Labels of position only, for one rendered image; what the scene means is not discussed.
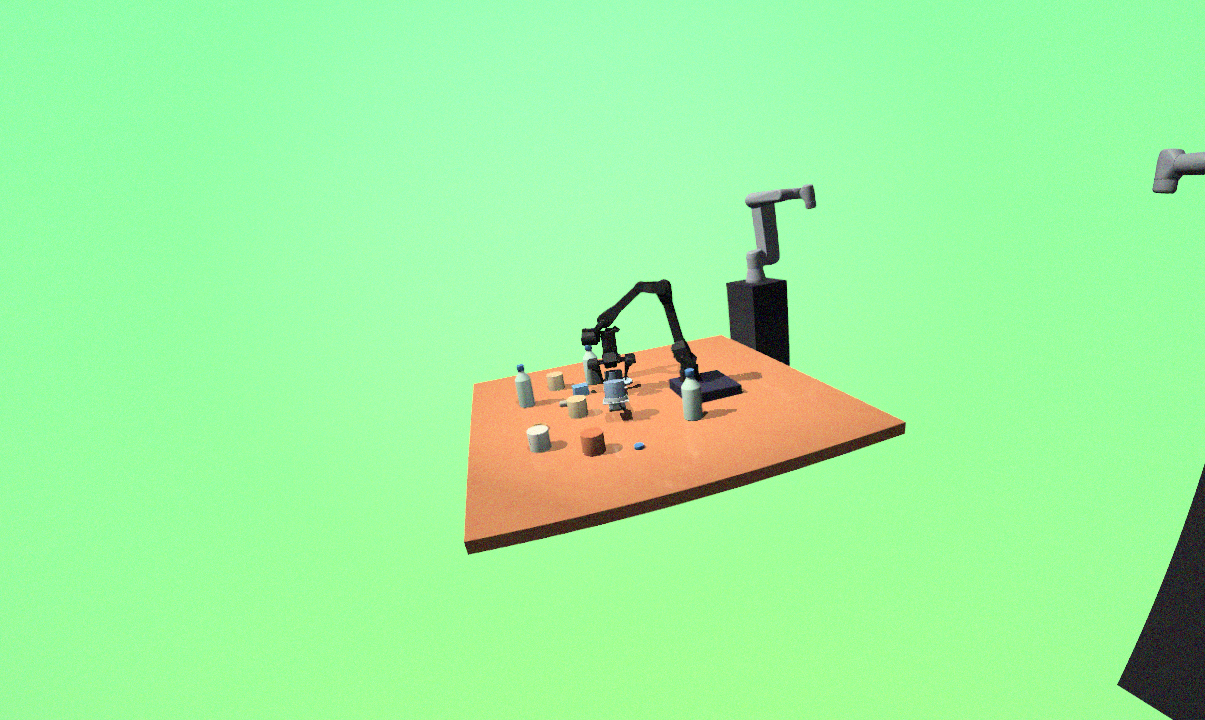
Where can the white balance beam with square pans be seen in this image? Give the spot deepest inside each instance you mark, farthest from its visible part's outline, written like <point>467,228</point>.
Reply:
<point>616,404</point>

